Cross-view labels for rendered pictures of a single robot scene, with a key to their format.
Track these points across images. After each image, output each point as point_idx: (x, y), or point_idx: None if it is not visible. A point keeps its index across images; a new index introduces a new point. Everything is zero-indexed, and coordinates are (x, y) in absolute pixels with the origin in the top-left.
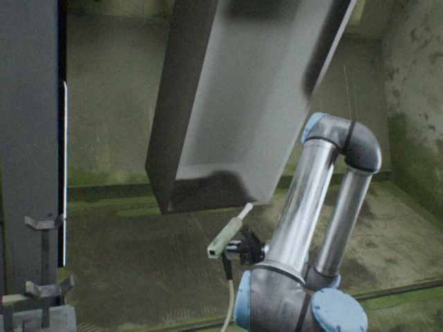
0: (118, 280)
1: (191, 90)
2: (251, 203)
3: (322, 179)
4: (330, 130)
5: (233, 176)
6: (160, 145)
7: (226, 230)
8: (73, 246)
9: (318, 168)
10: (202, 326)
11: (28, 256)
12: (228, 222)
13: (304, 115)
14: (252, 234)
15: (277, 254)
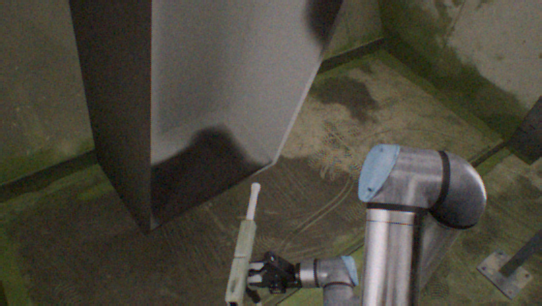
0: (111, 304)
1: (141, 111)
2: (255, 173)
3: (415, 285)
4: (413, 188)
5: (221, 135)
6: (112, 153)
7: (241, 254)
8: (38, 269)
9: (406, 268)
10: None
11: None
12: None
13: (316, 67)
14: (280, 260)
15: None
